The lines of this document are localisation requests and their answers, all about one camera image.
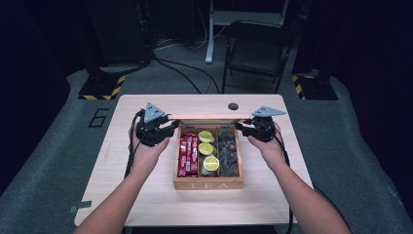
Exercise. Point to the person's right hand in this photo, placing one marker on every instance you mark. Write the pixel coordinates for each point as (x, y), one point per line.
(269, 149)

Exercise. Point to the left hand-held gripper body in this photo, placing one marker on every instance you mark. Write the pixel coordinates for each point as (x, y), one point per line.
(152, 128)

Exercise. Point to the person's left hand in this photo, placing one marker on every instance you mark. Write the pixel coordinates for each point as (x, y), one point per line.
(146, 156)

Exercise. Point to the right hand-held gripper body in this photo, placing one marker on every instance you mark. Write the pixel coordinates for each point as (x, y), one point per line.
(264, 125)

